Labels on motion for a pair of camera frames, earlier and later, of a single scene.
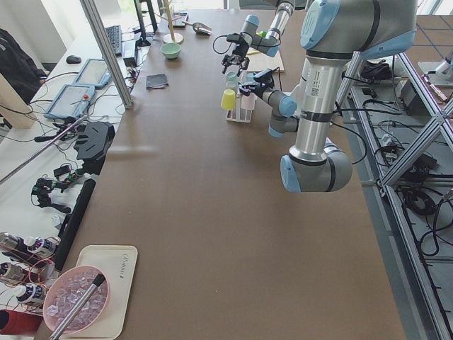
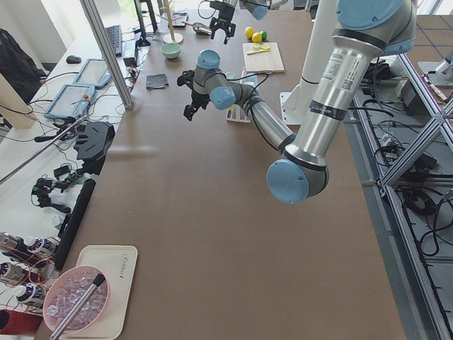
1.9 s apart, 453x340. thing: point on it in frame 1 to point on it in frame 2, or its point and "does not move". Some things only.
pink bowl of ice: [64, 290] does not move
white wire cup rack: [239, 115] does not move
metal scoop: [200, 28] does not move
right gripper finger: [226, 61] to [214, 28]
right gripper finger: [243, 64] to [231, 32]
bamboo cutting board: [261, 61] does not move
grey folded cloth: [156, 81] does not move
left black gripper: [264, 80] to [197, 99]
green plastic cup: [231, 76] does not move
